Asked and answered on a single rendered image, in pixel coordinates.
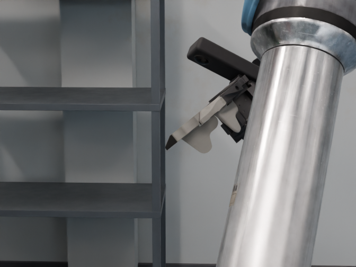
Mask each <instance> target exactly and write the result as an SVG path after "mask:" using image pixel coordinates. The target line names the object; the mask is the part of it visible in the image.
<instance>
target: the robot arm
mask: <svg viewBox="0 0 356 267"><path fill-rule="evenodd" d="M241 26H242V30H243V31H244V32H245V33H248V35H250V36H251V41H250V44H251V49H252V51H253V53H254V54H255V55H256V57H257V58H256V59H254V60H253V61H252V62H250V61H248V60H246V59H244V58H242V57H240V56H238V55H236V54H234V53H233V52H231V51H229V50H227V49H225V48H223V47H221V46H219V45H217V44H215V43H214V42H212V41H210V40H208V39H206V38H204V37H200V38H199V39H198V40H197V41H196V42H195V43H194V44H193V45H192V46H191V47H190V48H189V51H188V54H187V58H188V59H189V60H191V61H193V62H195V63H196V64H198V65H200V66H202V67H204V68H206V69H208V70H210V71H212V72H214V73H216V74H218V75H220V76H222V77H224V78H225V79H227V80H229V81H230V82H229V85H228V86H226V87H225V88H224V89H223V90H222V91H220V92H219V93H218V94H217V95H216V96H214V97H213V98H212V99H211V100H209V101H208V102H209V104H208V105H207V106H206V107H205V108H203V109H202V110H201V111H200V112H198V113H197V114H196V115H195V116H193V117H192V118H191V119H190V120H189V121H187V122H186V123H185V124H184V125H183V126H181V127H180V128H178V130H176V131H175V132H174V133H172V134H171V135H170V136H169V139H168V141H167V143H166V146H165V148H166V150H168V149H170V148H171V147H172V146H173V145H174V144H176V143H177V142H178V141H179V140H181V139H182V140H184V141H185V142H186V143H188V144H189V145H190V146H192V147H193V148H195V149H196V150H197V151H199V152H201V153H203V154H205V153H207V152H209V151H210V150H211V149H212V144H211V139H210V133H211V132H212V131H213V130H215V129H216V127H217V126H218V119H219V120H220V121H221V122H222V125H221V127H222V128H223V129H224V131H225V132H226V134H227V135H230V136H231V137H232V138H233V140H234V141H235V142H236V143H238V142H239V141H240V140H241V139H243V145H242V150H241V155H240V158H239V162H238V167H237V172H236V177H235V182H234V186H233V191H232V196H231V199H230V204H229V208H228V213H227V218H226V223H225V228H224V232H223V235H222V240H221V245H220V250H219V254H218V259H217V264H216V267H311V265H312V259H313V253H314V247H315V241H316V235H317V229H318V222H319V216H320V212H321V206H322V200H323V194H324V187H325V181H326V175H327V169H328V163H329V159H330V153H331V146H332V140H333V134H334V128H335V122H336V116H337V110H338V105H339V99H340V93H341V87H342V81H343V76H345V75H347V74H348V73H350V72H352V71H354V70H355V69H356V0H244V5H243V10H242V18H241ZM215 116H216V117H217V118H218V119H217V118H216V117H215ZM207 120H208V121H207ZM204 122H205V123H204ZM199 124H201V126H199ZM202 124H203V125H202Z"/></svg>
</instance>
